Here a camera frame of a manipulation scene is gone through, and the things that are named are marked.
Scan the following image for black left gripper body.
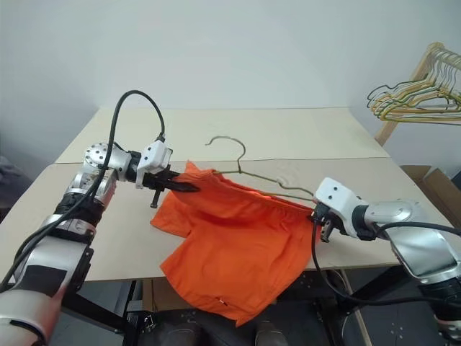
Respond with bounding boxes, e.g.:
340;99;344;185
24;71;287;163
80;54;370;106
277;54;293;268
142;164;174;209

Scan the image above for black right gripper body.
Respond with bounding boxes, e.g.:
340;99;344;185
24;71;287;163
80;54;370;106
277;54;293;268
309;203;344;244

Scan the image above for olive wire hanger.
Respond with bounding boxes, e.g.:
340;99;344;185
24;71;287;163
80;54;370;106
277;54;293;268
205;136;318;203

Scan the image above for orange shorts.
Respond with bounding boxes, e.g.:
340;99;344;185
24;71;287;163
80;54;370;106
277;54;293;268
150;161;318;328

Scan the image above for thin wooden slat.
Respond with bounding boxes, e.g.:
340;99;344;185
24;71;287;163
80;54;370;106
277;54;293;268
341;269;372;346

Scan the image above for cardboard box under table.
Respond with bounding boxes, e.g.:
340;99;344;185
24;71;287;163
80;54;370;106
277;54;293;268
142;279;171;311

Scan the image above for wooden clothes rack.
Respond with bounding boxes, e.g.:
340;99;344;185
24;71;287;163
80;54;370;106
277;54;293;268
374;42;461;147

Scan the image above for open cardboard box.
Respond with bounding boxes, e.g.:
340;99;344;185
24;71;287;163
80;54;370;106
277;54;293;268
399;164;461;229

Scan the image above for dark rounded shape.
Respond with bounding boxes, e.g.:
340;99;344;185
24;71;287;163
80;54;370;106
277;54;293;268
256;319;286;346
169;310;231;346

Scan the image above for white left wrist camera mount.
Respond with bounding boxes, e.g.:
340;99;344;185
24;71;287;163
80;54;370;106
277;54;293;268
136;140;174;190

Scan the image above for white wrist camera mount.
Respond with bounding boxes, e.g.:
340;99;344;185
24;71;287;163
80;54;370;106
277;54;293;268
136;140;174;190
312;176;363;239

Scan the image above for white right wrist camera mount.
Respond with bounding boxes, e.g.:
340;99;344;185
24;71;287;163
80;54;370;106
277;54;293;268
312;176;363;239

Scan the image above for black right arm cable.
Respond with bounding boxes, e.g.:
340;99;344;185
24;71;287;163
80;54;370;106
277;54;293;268
309;216;461;307

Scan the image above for yellow wire hanger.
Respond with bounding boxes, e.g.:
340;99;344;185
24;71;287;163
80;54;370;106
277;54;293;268
370;43;461;122
376;45;461;126

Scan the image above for black metal table frame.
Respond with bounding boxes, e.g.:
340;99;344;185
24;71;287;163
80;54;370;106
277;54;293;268
61;268;439;334

